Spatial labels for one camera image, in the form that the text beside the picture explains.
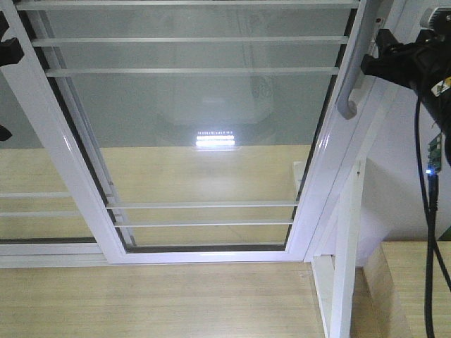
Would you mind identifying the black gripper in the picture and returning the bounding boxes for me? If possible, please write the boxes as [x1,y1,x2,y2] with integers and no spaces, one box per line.
[0,12,24,67]
[361,29,450,95]

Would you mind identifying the grey metal door handle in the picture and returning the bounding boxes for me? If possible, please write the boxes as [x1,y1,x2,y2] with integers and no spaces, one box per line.
[335,1,382,120]

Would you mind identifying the white sliding glass door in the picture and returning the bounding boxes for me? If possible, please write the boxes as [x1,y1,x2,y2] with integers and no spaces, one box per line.
[1,1,360,264]

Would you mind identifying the white fixed glass panel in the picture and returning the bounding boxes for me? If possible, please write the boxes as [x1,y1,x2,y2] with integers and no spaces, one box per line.
[1,77,106,268]

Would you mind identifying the white triangular support brace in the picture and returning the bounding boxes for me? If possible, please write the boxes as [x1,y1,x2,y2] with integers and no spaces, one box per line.
[304,158,366,337]

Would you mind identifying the light wooden block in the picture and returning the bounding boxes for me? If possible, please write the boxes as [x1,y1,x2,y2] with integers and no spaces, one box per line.
[362,241,451,338]

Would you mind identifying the wooden platform base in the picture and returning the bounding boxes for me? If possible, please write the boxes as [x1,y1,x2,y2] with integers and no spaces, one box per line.
[0,146,357,338]

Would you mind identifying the white door frame post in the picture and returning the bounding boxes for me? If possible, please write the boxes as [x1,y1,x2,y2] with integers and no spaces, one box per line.
[289,1,429,263]

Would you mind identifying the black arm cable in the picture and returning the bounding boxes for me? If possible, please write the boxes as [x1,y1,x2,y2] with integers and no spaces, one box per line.
[414,87,451,338]

